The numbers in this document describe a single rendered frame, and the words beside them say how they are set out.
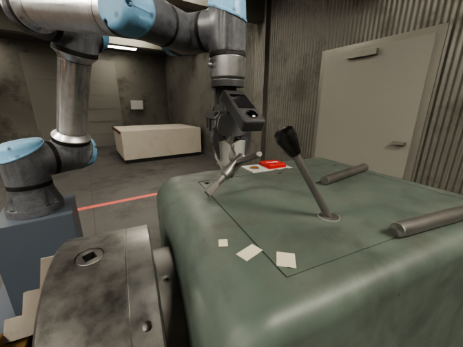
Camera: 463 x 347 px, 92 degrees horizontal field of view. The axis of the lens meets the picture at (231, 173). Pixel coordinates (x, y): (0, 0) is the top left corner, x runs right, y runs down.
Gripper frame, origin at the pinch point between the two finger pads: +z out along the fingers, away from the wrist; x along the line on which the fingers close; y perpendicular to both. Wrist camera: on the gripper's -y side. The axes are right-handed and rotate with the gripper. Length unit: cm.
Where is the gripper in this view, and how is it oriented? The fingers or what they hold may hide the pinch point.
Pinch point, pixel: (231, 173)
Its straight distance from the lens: 51.3
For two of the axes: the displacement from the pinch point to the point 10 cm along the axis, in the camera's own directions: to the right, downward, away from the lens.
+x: -9.1, 1.2, -3.9
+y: -4.1, -2.6, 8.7
